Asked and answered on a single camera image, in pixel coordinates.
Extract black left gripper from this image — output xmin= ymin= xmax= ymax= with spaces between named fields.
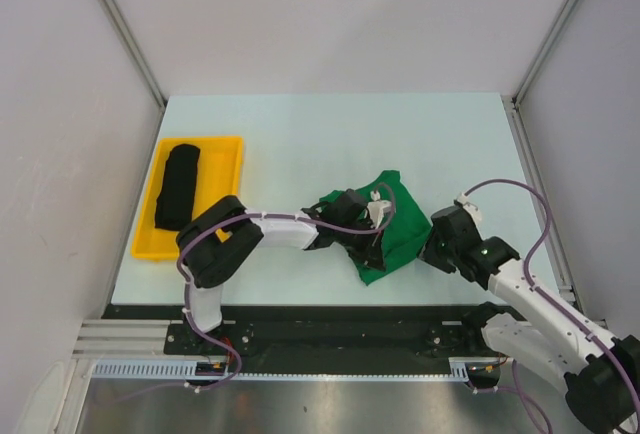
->
xmin=335 ymin=219 xmax=385 ymax=272

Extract green t-shirt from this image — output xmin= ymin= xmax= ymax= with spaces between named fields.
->
xmin=306 ymin=170 xmax=431 ymax=285

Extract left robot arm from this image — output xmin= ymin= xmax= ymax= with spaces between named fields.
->
xmin=176 ymin=183 xmax=396 ymax=354

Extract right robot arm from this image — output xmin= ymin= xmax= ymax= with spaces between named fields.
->
xmin=418 ymin=203 xmax=639 ymax=433

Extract yellow plastic tray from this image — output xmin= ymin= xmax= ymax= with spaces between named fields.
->
xmin=130 ymin=136 xmax=244 ymax=261

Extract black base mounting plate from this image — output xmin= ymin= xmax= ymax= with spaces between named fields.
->
xmin=102 ymin=303 xmax=505 ymax=376

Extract rolled black t-shirt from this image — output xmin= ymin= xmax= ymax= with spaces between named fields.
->
xmin=154 ymin=144 xmax=200 ymax=232

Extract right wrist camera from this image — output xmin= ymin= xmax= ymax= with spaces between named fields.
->
xmin=454 ymin=193 xmax=483 ymax=224

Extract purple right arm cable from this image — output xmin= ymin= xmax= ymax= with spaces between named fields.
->
xmin=462 ymin=178 xmax=640 ymax=434

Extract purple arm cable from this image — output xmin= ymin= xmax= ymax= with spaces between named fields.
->
xmin=462 ymin=178 xmax=640 ymax=434
xmin=94 ymin=182 xmax=397 ymax=398

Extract white slotted cable duct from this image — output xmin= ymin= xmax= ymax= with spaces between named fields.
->
xmin=92 ymin=359 xmax=469 ymax=383

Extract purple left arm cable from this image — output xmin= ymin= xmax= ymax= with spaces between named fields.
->
xmin=94 ymin=182 xmax=397 ymax=398

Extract right aluminium corner post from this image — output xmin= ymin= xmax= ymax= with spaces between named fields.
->
xmin=512 ymin=0 xmax=604 ymax=105

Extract aluminium corner post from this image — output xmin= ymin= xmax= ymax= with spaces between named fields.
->
xmin=97 ymin=0 xmax=168 ymax=112
xmin=512 ymin=0 xmax=604 ymax=105

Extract left aluminium corner post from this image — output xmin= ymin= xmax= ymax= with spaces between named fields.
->
xmin=97 ymin=0 xmax=168 ymax=112

